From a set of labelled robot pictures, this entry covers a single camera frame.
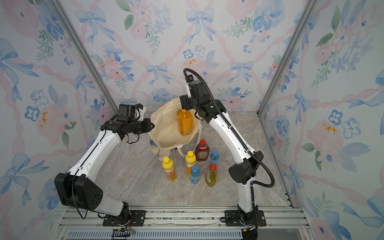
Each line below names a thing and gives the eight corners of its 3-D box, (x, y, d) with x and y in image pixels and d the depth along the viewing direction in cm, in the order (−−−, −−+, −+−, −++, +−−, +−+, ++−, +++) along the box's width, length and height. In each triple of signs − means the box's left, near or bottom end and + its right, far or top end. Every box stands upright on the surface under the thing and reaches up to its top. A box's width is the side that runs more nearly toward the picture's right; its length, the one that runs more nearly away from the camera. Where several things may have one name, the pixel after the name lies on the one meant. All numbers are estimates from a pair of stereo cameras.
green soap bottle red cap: (205, 187, 86) (208, 174, 71) (205, 176, 90) (207, 162, 75) (213, 187, 86) (217, 174, 71) (212, 176, 90) (216, 162, 75)
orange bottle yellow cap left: (167, 182, 87) (161, 165, 69) (168, 175, 89) (162, 157, 72) (175, 182, 87) (170, 165, 69) (176, 175, 89) (171, 157, 72)
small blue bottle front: (191, 184, 87) (190, 174, 74) (191, 177, 89) (190, 166, 77) (198, 184, 87) (199, 174, 74) (198, 177, 89) (199, 166, 77)
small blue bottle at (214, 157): (209, 169, 93) (211, 156, 80) (209, 163, 95) (211, 150, 83) (215, 169, 93) (219, 156, 80) (215, 163, 95) (218, 150, 83)
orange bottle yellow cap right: (186, 176, 90) (184, 158, 72) (188, 169, 93) (186, 149, 74) (194, 178, 89) (194, 160, 71) (195, 170, 92) (196, 151, 74)
